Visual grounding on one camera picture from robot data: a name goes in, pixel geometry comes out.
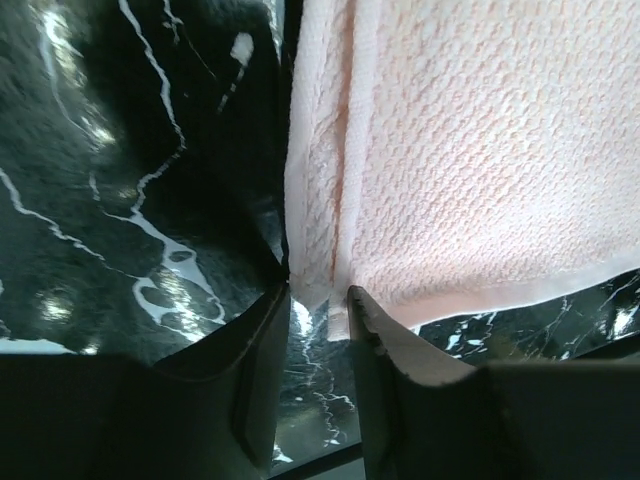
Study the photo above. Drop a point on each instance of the pink towel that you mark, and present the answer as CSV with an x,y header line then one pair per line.
x,y
461,157

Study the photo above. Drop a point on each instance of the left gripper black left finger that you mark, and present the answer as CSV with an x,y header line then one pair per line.
x,y
206,412

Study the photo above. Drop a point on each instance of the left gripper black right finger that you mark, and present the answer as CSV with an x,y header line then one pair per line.
x,y
426,415

